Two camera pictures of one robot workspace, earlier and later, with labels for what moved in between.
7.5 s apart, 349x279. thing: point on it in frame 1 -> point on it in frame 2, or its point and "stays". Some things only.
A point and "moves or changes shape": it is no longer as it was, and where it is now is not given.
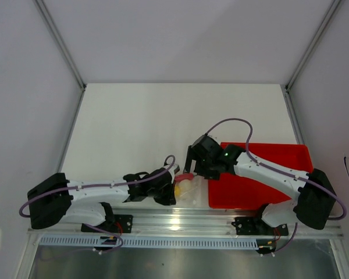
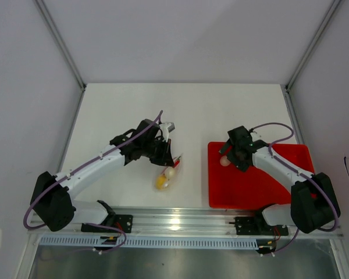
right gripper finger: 187,167 -> 225,149
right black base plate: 257,226 stays
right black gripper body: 204,168 -> 232,156
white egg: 185,185 moves or changes shape
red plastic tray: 236,190 stays
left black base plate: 121,224 stays
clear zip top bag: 191,190 moves or changes shape
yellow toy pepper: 177,190 moves or changes shape
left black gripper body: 162,196 -> 153,150
